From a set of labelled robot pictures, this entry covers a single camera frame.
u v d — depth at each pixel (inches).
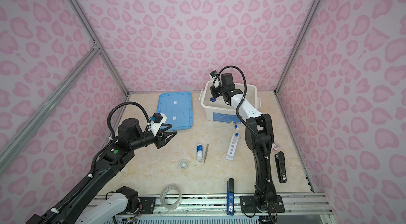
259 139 21.0
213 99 40.7
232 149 34.0
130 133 21.7
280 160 32.3
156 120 23.5
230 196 28.4
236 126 32.4
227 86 30.8
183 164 33.3
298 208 28.4
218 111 36.5
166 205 27.7
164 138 25.2
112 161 19.8
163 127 27.8
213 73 33.8
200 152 34.6
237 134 31.4
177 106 43.6
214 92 34.5
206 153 35.5
